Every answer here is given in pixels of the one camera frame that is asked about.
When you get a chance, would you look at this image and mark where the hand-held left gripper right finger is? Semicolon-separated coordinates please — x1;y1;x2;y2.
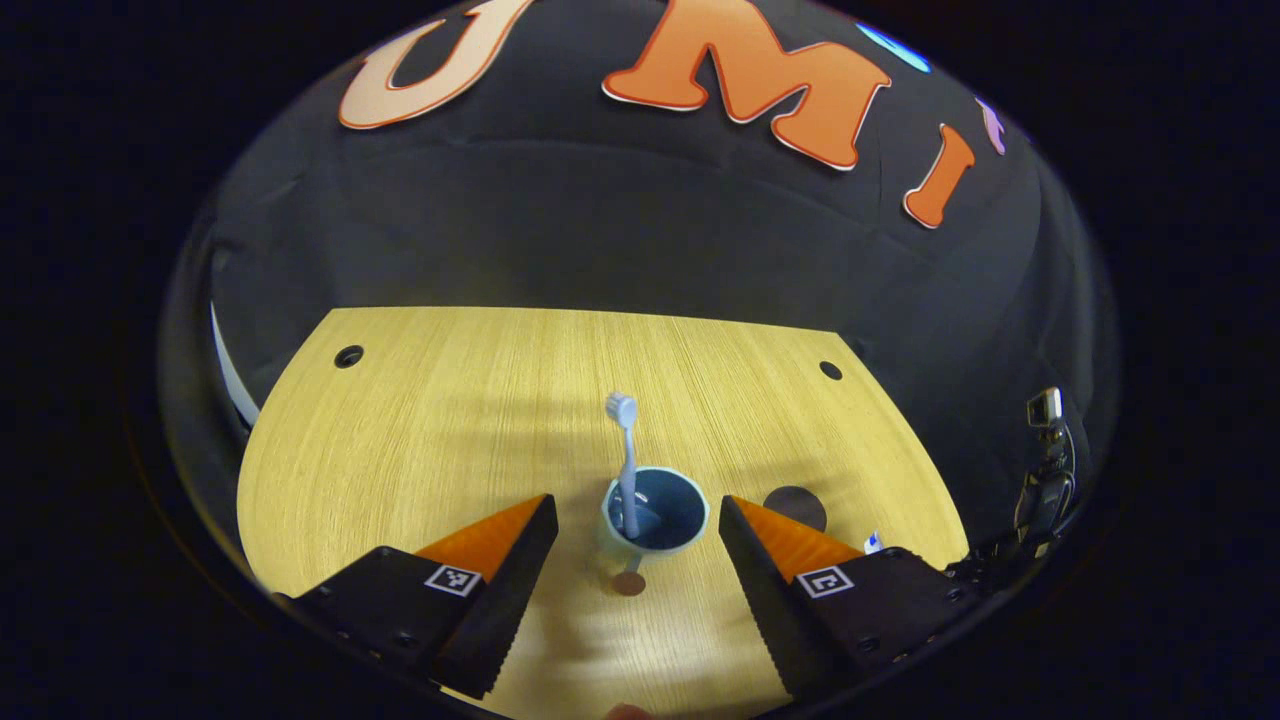
718;494;986;703

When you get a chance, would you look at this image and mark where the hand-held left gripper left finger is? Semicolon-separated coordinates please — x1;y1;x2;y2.
275;493;560;701

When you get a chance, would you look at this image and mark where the dark round coaster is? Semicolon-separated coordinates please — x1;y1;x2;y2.
763;486;829;533

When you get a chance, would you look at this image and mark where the blue cup with wooden handle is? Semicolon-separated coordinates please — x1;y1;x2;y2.
600;467;711;598

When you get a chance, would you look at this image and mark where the pale blue toothbrush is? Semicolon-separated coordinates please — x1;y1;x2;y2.
605;392;641;539

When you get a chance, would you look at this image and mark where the wooden desktop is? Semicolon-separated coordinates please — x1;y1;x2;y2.
236;305;971;720

